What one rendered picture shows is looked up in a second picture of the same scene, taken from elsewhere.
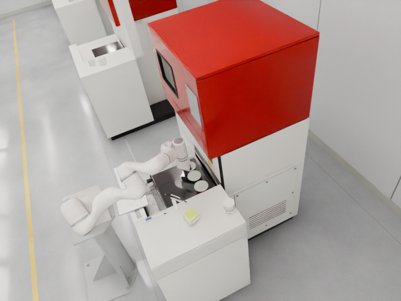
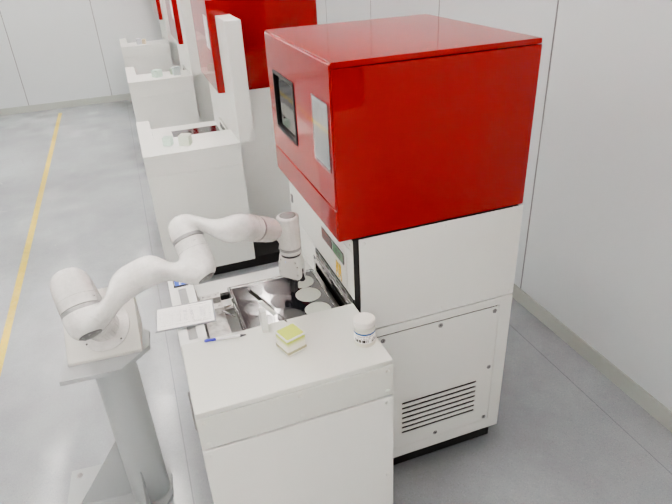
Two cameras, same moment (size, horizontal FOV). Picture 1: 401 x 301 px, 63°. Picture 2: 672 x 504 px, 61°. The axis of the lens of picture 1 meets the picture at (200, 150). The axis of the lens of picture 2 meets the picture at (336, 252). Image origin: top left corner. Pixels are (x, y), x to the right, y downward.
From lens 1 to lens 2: 64 cm
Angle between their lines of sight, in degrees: 15
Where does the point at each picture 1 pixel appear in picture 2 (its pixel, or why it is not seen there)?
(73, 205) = (74, 277)
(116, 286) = not seen: outside the picture
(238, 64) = (404, 57)
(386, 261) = not seen: outside the picture
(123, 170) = (180, 224)
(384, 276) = not seen: outside the picture
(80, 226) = (79, 315)
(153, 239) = (212, 370)
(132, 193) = (188, 267)
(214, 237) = (328, 376)
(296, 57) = (501, 72)
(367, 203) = (631, 423)
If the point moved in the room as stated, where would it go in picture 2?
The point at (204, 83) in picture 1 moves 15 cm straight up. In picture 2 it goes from (343, 77) to (341, 23)
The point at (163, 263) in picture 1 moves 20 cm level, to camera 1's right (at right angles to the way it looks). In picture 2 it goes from (222, 409) to (291, 404)
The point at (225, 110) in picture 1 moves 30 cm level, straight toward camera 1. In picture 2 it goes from (375, 143) to (373, 179)
